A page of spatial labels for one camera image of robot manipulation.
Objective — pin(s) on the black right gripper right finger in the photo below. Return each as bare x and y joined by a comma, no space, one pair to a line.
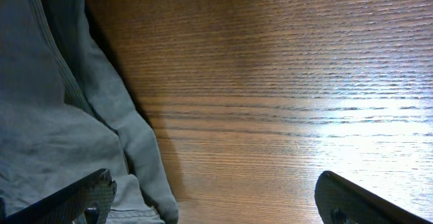
340,201

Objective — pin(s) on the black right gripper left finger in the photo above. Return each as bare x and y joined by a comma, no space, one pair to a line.
87,200

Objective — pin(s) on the grey shorts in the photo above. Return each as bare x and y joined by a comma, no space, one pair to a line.
66,113

